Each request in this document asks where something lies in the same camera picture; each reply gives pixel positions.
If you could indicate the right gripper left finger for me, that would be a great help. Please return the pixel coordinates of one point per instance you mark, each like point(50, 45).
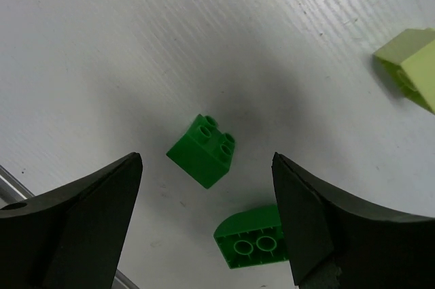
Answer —
point(72, 236)

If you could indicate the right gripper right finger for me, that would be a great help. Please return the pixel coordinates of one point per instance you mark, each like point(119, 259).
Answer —
point(335, 239)

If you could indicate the dark green small lego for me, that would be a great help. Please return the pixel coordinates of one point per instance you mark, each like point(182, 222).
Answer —
point(251, 238)

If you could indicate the dark green square lego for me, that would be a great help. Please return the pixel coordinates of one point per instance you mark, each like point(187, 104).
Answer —
point(204, 152)

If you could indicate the pale lime square lego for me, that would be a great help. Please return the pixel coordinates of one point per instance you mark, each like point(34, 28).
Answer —
point(409, 60)

